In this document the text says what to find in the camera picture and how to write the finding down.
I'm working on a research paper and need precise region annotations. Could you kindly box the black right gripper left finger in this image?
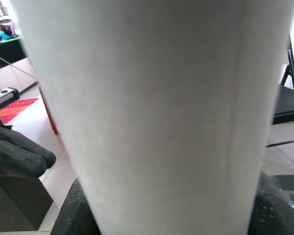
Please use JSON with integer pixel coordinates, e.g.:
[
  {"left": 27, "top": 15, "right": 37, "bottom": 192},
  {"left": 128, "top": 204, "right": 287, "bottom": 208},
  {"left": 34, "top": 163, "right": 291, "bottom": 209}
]
[{"left": 50, "top": 177, "right": 101, "bottom": 235}]

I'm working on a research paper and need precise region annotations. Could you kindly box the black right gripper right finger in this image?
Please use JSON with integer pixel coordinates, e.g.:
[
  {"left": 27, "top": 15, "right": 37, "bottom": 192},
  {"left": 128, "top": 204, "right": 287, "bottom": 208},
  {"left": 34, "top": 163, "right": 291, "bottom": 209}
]
[{"left": 247, "top": 170, "right": 294, "bottom": 235}]

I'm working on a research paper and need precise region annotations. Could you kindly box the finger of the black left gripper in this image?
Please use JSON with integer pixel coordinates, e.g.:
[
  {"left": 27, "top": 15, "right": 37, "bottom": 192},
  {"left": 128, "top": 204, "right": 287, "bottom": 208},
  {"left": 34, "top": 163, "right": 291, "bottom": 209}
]
[
  {"left": 0, "top": 156, "right": 52, "bottom": 177},
  {"left": 0, "top": 123, "right": 57, "bottom": 164}
]

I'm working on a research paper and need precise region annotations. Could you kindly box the white plastic table leg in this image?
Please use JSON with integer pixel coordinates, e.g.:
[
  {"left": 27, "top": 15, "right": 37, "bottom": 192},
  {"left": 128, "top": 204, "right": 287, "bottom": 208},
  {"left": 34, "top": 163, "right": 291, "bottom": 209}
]
[{"left": 8, "top": 0, "right": 294, "bottom": 235}]

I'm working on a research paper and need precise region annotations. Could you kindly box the red floor mat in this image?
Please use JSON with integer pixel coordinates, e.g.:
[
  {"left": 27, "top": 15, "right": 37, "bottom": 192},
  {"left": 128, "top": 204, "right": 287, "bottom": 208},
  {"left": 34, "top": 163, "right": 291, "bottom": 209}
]
[{"left": 0, "top": 97, "right": 40, "bottom": 126}]

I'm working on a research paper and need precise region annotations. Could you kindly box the black desk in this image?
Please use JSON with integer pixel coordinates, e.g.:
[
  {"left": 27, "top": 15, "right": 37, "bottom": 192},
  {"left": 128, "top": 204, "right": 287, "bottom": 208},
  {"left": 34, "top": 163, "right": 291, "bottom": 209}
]
[{"left": 0, "top": 39, "right": 28, "bottom": 65}]

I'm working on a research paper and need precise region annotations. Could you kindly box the black folding chair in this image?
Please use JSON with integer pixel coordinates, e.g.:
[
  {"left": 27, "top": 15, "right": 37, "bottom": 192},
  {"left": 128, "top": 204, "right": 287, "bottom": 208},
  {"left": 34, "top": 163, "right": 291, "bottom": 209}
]
[{"left": 267, "top": 31, "right": 294, "bottom": 147}]

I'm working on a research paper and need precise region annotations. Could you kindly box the purple black container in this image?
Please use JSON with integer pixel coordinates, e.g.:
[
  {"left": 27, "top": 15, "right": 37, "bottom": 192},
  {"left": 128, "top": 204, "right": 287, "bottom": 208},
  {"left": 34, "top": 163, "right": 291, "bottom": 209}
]
[{"left": 0, "top": 19, "right": 18, "bottom": 37}]

